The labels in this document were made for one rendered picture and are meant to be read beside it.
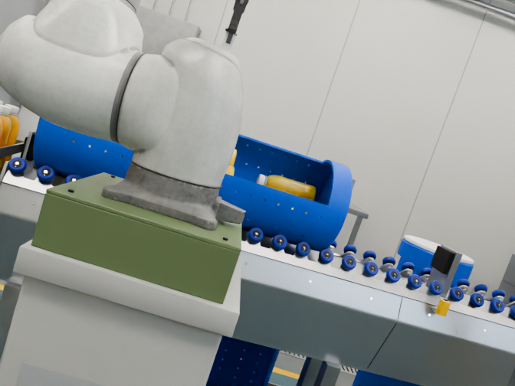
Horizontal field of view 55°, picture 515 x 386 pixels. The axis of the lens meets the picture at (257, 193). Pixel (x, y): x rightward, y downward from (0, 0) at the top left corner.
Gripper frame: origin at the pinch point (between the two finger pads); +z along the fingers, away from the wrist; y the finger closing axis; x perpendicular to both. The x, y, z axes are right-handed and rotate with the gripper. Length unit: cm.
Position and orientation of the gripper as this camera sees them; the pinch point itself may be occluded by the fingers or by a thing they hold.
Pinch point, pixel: (227, 44)
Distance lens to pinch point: 158.7
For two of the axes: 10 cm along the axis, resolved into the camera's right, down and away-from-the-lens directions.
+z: -3.4, 9.1, 2.2
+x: -9.4, -3.1, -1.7
